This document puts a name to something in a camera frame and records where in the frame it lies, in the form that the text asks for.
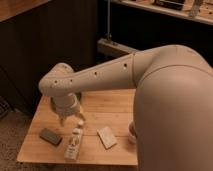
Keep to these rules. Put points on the metal shelf frame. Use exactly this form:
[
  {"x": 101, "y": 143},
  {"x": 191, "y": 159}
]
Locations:
[{"x": 147, "y": 26}]

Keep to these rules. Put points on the white sponge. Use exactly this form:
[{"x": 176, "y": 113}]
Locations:
[{"x": 107, "y": 137}]

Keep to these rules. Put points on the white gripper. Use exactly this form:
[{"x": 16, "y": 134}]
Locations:
[{"x": 65, "y": 106}]

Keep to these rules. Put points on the white lotion bottle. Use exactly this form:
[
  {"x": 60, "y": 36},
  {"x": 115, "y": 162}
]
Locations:
[{"x": 74, "y": 143}]

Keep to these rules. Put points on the wooden table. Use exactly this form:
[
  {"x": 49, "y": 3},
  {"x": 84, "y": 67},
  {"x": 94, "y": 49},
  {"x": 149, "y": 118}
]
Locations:
[{"x": 101, "y": 108}]

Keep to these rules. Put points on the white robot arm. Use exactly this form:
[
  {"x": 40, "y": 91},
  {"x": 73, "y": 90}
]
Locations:
[{"x": 173, "y": 103}]

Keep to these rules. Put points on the dark grey eraser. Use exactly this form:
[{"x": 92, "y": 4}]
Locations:
[{"x": 50, "y": 136}]

